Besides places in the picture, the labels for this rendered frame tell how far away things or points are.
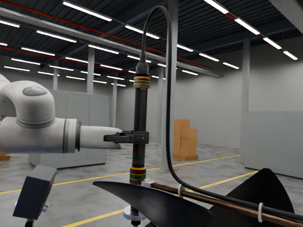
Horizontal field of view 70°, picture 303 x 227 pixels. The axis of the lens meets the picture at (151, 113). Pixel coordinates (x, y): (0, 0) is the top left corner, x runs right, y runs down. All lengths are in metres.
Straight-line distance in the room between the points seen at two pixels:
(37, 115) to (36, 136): 0.05
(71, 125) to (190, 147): 8.29
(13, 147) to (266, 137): 7.59
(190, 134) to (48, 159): 5.13
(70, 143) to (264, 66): 13.43
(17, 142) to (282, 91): 12.95
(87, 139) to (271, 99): 12.95
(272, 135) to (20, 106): 7.55
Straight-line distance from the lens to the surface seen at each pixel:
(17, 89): 0.54
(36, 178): 1.20
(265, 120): 7.86
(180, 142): 8.90
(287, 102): 13.04
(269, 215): 0.47
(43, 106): 0.50
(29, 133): 0.53
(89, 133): 0.52
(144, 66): 0.58
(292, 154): 7.65
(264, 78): 13.60
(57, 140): 0.53
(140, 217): 0.60
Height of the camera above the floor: 1.54
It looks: 1 degrees up
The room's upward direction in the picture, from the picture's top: 2 degrees clockwise
